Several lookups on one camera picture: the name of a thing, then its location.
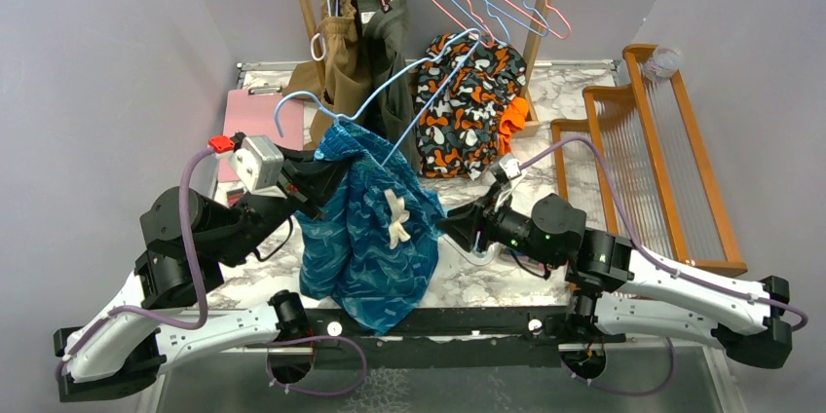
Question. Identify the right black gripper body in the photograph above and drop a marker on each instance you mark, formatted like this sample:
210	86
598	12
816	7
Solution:
493	223

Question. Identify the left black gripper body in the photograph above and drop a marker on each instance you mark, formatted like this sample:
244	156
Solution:
316	193

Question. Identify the blue patterned shorts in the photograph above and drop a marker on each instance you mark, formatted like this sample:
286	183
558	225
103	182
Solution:
376	248

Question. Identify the light blue wire hanger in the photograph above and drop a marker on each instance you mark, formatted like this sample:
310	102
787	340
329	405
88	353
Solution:
387	94

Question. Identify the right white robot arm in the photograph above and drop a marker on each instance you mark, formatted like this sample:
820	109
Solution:
622	290

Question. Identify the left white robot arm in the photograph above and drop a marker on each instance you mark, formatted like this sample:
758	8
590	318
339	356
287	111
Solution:
159	318

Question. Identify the tan brown shorts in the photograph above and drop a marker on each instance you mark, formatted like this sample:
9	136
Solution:
347	82

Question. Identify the wooden hanger stand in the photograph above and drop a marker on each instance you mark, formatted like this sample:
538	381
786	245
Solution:
545	20

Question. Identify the orange camo shorts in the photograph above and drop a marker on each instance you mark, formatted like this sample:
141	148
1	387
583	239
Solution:
476	106

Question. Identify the dark green shorts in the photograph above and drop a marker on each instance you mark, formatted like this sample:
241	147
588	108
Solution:
394	61

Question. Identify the pink clipboard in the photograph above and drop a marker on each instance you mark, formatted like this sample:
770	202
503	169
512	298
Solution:
254	114

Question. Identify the wooden drying rack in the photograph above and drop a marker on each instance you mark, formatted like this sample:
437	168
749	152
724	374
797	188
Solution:
659	171

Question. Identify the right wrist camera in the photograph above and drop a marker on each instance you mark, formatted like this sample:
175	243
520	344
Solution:
506	174

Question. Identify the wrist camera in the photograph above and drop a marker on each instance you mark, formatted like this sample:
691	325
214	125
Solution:
253	160
506	174

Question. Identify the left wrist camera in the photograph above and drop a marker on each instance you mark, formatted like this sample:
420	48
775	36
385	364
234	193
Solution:
253	160

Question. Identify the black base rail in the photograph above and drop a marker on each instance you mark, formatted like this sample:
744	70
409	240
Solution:
463	337

